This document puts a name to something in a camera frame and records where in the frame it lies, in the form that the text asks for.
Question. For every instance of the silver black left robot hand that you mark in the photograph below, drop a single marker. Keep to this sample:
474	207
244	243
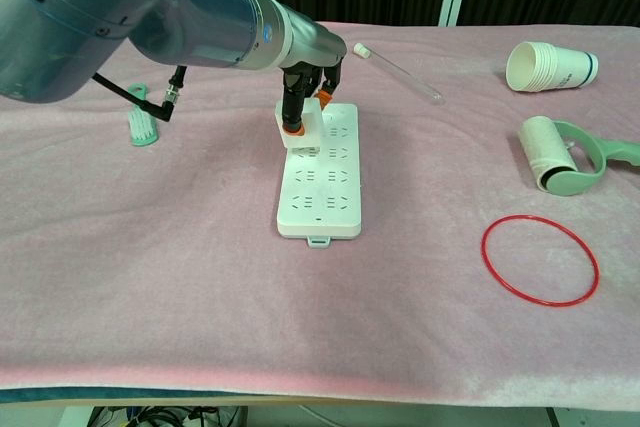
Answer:
315	49

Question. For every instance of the white plug adapter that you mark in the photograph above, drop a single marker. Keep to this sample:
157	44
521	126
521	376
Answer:
313	124

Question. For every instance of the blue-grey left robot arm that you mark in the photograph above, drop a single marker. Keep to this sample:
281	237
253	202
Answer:
125	2

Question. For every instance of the white power strip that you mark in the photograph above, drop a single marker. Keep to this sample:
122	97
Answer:
320	197

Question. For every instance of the clear test tube white cap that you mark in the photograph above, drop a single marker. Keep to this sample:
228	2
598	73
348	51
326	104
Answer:
395	71

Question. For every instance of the mint green brush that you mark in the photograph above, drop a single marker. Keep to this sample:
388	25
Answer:
142	127

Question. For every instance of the stack of white paper cups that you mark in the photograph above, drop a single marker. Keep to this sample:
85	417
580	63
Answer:
550	66

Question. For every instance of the pink foam mat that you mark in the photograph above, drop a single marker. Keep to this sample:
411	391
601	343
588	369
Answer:
200	272

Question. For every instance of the mint green lint roller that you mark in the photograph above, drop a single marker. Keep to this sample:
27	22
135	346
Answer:
560	157

